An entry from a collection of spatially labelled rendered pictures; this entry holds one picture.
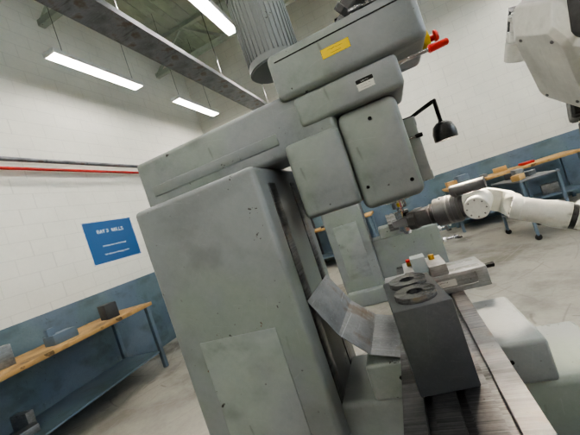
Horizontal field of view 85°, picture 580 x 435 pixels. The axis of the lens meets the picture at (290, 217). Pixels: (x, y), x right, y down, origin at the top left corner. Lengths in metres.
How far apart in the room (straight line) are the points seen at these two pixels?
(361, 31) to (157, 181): 0.89
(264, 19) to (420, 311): 1.01
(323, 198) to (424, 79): 7.02
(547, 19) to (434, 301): 0.58
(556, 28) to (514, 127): 7.22
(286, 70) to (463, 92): 7.00
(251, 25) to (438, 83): 6.90
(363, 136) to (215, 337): 0.83
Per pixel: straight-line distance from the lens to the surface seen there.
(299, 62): 1.11
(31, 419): 4.32
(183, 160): 1.28
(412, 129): 1.13
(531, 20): 0.90
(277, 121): 1.11
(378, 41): 1.09
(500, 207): 1.12
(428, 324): 0.74
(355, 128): 1.06
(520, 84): 8.22
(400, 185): 1.04
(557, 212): 1.05
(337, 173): 1.03
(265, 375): 1.17
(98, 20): 3.75
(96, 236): 5.55
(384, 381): 1.15
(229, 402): 1.29
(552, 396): 1.22
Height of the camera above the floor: 1.37
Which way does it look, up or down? level
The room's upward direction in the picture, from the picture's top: 19 degrees counter-clockwise
